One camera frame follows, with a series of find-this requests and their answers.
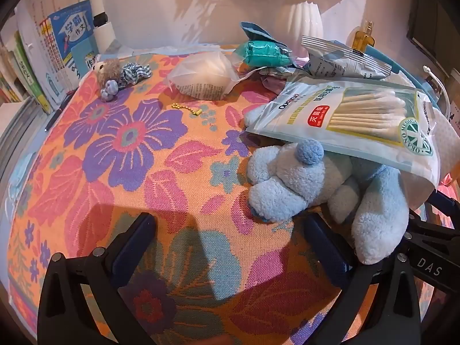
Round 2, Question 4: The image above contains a white plastic strap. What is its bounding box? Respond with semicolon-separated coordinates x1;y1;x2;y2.
423;65;451;116

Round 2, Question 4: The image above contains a teal roll packet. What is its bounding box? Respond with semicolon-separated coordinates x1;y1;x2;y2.
240;22;300;70

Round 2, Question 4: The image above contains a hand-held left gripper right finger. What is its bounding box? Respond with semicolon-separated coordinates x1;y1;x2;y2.
304;214;422;345

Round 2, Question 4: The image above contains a clear bag of white cotton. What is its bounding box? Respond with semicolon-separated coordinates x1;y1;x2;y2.
167;51;242;100

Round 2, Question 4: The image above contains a row of books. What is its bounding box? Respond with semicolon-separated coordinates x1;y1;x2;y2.
0;0;103;116

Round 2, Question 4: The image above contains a light blue plush toy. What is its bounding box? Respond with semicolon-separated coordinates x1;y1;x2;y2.
246;139;412;265

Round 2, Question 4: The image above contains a silver grey packet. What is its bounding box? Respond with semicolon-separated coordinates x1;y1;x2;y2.
301;36;392;80

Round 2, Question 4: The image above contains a small brown blue plush keychain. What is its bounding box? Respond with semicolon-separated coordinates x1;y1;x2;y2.
94;57;152;102

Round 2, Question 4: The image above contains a black pen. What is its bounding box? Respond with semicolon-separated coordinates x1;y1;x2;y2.
45;93;74;132

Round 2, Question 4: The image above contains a black television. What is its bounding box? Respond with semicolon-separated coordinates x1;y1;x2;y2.
407;0;460;66

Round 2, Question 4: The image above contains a cotton swab packet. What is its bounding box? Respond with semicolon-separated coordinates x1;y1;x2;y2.
245;81;437;180

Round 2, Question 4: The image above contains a floral orange tablecloth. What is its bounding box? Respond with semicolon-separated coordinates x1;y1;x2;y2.
7;43;460;345

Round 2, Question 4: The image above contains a white ribbed vase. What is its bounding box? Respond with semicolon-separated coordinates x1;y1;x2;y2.
280;2;323;49

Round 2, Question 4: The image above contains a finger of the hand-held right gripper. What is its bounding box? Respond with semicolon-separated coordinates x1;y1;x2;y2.
404;208;460;248
433;189;460;220

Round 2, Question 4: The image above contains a gold bead chain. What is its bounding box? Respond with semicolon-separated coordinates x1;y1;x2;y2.
172;103;203;116

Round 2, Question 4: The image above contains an amber glass bottle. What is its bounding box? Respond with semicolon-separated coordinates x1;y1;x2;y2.
350;22;376;53

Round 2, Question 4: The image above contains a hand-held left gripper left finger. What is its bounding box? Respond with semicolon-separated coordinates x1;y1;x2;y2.
38;212;157;345

